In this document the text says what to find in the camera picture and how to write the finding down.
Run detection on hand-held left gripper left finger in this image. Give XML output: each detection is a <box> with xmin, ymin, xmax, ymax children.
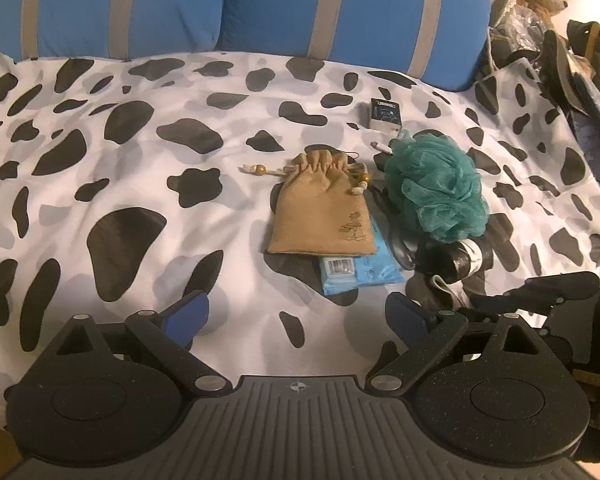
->
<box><xmin>55</xmin><ymin>290</ymin><xmax>233</xmax><ymax>397</ymax></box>

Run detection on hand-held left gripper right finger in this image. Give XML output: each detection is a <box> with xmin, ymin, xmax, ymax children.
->
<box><xmin>367</xmin><ymin>292</ymin><xmax>548</xmax><ymax>397</ymax></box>

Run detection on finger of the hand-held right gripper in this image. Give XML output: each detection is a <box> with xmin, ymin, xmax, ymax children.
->
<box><xmin>470</xmin><ymin>292</ymin><xmax>558</xmax><ymax>314</ymax></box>
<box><xmin>522</xmin><ymin>271</ymin><xmax>600</xmax><ymax>302</ymax></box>

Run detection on blue tissue packet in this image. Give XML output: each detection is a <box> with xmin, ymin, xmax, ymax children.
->
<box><xmin>320</xmin><ymin>217</ymin><xmax>407</xmax><ymax>297</ymax></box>

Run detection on teal mesh bath loofah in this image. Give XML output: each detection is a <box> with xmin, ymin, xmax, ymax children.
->
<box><xmin>384</xmin><ymin>130</ymin><xmax>488</xmax><ymax>244</ymax></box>

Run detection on tan drawstring pouch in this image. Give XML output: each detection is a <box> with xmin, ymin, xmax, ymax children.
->
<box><xmin>239</xmin><ymin>147</ymin><xmax>379</xmax><ymax>257</ymax></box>

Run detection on cow print blanket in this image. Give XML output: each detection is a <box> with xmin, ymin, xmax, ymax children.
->
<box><xmin>0</xmin><ymin>42</ymin><xmax>600</xmax><ymax>413</ymax></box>

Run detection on blue cloth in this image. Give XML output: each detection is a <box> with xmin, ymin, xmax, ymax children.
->
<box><xmin>571</xmin><ymin>109</ymin><xmax>600</xmax><ymax>182</ymax></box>

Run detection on small black and white box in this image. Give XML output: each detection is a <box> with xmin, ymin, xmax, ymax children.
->
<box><xmin>370</xmin><ymin>97</ymin><xmax>404</xmax><ymax>131</ymax></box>

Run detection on clear plastic bag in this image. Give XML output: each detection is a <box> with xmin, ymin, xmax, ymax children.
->
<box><xmin>490</xmin><ymin>4</ymin><xmax>552</xmax><ymax>69</ymax></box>

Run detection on blue pillow with grey stripes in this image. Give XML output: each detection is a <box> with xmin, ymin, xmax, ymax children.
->
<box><xmin>220</xmin><ymin>0</ymin><xmax>494</xmax><ymax>94</ymax></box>
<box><xmin>0</xmin><ymin>0</ymin><xmax>229</xmax><ymax>62</ymax></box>

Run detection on dark cloth with white strap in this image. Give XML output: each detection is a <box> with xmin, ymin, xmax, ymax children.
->
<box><xmin>405</xmin><ymin>272</ymin><xmax>486</xmax><ymax>314</ymax></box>

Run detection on black cord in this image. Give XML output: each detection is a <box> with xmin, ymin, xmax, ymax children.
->
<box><xmin>369</xmin><ymin>184</ymin><xmax>417</xmax><ymax>269</ymax></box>

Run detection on white adapter cable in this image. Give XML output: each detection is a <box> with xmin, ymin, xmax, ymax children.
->
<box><xmin>359</xmin><ymin>127</ymin><xmax>412</xmax><ymax>157</ymax></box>

